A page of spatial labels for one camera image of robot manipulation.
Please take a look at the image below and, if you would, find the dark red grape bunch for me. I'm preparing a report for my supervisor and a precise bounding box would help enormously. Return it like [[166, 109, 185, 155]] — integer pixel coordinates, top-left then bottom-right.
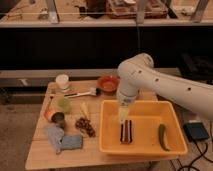
[[75, 117, 96, 137]]

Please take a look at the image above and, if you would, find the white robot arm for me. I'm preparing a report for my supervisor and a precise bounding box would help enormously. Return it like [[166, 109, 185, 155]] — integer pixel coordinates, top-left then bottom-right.
[[116, 53, 213, 121]]

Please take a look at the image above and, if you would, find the green plastic cup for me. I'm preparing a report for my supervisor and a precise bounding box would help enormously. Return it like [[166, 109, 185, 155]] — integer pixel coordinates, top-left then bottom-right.
[[57, 97, 71, 114]]

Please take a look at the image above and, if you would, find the white plastic cup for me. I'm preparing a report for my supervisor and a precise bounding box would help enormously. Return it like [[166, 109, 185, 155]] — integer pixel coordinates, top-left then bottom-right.
[[55, 74, 69, 92]]

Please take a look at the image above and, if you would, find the yellow plastic bin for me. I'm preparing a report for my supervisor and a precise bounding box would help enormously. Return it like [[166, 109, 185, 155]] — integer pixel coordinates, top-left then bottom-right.
[[99, 100, 188, 157]]

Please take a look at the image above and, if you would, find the orange bowl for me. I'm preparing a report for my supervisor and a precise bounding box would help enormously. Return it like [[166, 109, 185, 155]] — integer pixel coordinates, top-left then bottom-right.
[[97, 75, 119, 93]]

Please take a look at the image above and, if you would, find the yellow corn cob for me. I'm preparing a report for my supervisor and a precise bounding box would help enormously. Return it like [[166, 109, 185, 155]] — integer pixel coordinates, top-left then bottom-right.
[[80, 102, 90, 119]]

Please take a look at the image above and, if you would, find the wooden table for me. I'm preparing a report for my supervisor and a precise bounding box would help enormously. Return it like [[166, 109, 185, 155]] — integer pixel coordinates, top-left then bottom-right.
[[24, 79, 174, 171]]

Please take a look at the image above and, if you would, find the blue sponge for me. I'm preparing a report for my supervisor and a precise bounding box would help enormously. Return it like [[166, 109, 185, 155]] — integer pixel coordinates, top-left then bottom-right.
[[62, 134, 83, 150]]

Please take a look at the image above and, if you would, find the dark metal can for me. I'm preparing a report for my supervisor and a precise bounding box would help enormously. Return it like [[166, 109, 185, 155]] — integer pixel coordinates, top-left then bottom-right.
[[51, 112, 65, 129]]

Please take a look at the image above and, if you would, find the blue grey cloth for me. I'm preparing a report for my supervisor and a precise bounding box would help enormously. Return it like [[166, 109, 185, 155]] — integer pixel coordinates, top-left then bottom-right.
[[44, 126, 64, 154]]

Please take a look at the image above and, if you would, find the orange can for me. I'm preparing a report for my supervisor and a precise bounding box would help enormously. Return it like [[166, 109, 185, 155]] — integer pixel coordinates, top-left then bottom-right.
[[44, 108, 55, 122]]

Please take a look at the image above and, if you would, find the black foot pedal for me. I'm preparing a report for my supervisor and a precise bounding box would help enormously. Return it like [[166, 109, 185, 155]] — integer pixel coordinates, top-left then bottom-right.
[[183, 122, 209, 142]]

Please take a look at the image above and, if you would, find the white handled brush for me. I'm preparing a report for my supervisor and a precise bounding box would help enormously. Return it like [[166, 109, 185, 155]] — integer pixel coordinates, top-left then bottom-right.
[[65, 87, 101, 98]]

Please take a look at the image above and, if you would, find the black cable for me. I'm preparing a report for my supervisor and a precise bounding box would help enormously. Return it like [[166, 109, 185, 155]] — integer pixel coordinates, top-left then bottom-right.
[[169, 139, 213, 171]]

